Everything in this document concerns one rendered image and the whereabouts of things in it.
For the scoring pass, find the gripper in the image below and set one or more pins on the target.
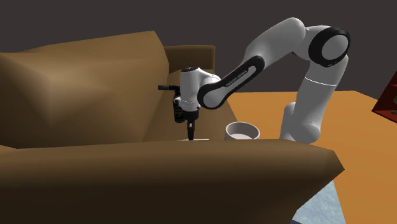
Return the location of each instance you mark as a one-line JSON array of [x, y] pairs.
[[192, 116]]

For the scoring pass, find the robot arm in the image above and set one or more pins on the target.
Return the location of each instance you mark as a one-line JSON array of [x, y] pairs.
[[319, 93]]

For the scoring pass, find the black pump bottle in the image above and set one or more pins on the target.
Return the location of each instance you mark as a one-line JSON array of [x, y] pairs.
[[178, 115]]

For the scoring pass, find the white flat thing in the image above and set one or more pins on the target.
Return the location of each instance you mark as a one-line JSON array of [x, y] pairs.
[[201, 139]]

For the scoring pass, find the white bowl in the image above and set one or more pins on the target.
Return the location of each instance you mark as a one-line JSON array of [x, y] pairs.
[[242, 132]]

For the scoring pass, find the brown sofa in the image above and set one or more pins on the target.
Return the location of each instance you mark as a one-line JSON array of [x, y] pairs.
[[93, 180]]

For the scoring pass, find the pale blue rug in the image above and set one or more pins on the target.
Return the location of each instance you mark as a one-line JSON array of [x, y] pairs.
[[322, 208]]

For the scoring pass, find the dark red cabinet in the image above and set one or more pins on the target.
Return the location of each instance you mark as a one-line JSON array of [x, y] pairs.
[[387, 105]]

